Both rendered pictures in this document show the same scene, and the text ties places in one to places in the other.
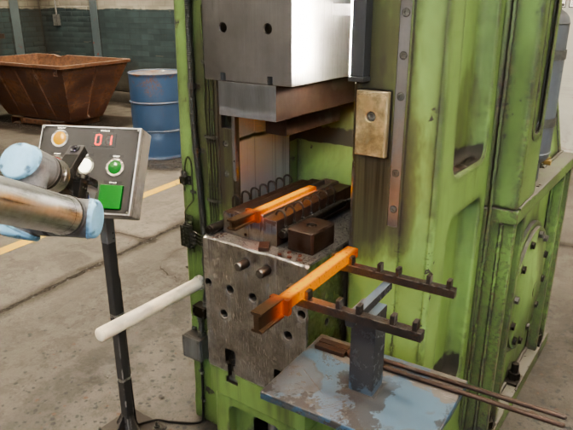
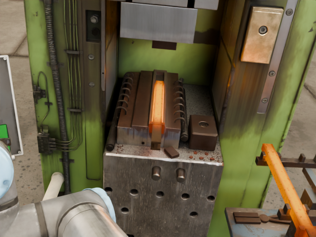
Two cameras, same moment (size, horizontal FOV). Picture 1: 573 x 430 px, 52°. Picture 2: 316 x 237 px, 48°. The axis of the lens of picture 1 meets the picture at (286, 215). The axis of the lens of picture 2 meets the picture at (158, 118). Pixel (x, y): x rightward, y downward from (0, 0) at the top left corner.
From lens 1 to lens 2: 106 cm
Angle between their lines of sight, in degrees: 35
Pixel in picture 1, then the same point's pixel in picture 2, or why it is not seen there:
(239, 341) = (140, 227)
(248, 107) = (160, 30)
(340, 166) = (161, 57)
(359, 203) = (234, 98)
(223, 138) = (89, 52)
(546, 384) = not seen: hidden behind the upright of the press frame
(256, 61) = not seen: outside the picture
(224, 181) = (89, 91)
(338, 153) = not seen: hidden behind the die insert
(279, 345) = (183, 222)
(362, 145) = (250, 54)
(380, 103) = (275, 19)
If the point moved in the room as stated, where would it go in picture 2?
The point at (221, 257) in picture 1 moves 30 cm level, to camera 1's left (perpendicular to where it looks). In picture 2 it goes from (126, 169) to (31, 202)
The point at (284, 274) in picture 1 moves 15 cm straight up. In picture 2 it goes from (198, 172) to (205, 134)
